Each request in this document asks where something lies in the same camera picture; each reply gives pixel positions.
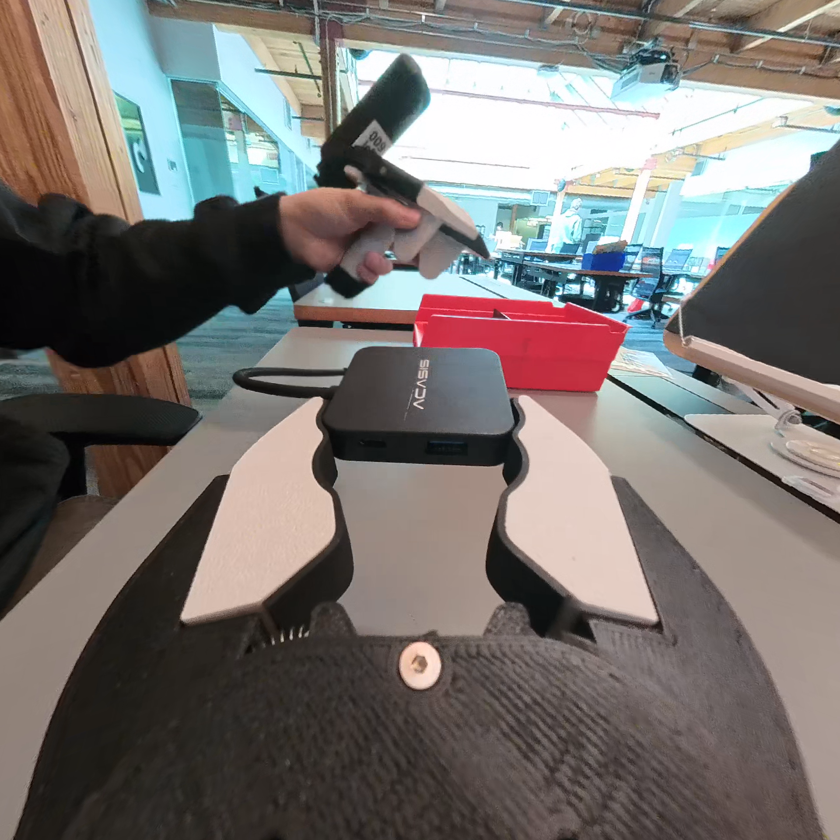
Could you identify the table with wooden edge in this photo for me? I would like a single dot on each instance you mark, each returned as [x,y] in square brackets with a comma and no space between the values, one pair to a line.
[367,302]

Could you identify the wooden pillar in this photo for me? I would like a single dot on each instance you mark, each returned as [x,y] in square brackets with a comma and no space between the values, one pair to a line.
[65,131]

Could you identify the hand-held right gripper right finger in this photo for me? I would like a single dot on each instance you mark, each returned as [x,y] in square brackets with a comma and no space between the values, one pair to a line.
[571,512]

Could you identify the black usb hub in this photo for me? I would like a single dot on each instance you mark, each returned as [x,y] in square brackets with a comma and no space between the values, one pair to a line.
[413,394]

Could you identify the person's left forearm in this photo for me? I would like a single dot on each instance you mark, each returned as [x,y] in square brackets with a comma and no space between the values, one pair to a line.
[131,282]

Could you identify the person's torso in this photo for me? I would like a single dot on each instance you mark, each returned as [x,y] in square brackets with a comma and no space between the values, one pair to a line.
[26,499]

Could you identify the grey desk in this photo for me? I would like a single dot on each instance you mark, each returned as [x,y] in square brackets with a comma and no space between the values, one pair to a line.
[420,525]

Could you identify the black mesh office chair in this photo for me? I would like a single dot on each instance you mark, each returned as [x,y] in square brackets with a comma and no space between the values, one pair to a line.
[656,282]

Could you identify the red plastic bin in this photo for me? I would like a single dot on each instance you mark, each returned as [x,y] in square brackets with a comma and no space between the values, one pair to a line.
[525,348]

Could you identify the black board sheet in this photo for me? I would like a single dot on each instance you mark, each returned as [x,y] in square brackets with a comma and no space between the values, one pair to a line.
[774,282]

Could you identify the wooden book stand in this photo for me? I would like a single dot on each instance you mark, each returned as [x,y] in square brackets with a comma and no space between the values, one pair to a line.
[754,377]

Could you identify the dark wall sign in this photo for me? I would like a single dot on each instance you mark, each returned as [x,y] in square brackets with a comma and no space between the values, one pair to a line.
[138,148]

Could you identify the blue storage bin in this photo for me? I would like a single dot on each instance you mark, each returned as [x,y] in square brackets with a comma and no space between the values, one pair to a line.
[604,261]

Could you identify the ceiling projector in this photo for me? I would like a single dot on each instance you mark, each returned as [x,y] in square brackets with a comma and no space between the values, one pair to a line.
[646,75]

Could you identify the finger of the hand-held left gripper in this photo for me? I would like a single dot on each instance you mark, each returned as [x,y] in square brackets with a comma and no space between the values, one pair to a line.
[453,216]
[436,253]

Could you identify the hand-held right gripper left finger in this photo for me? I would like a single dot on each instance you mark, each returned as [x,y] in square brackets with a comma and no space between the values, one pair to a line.
[269,512]

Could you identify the printed paper leaflet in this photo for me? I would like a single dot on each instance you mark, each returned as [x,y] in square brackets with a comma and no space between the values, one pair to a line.
[643,364]

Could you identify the person's left hand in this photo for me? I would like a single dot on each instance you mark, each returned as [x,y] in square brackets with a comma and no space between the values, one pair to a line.
[321,223]

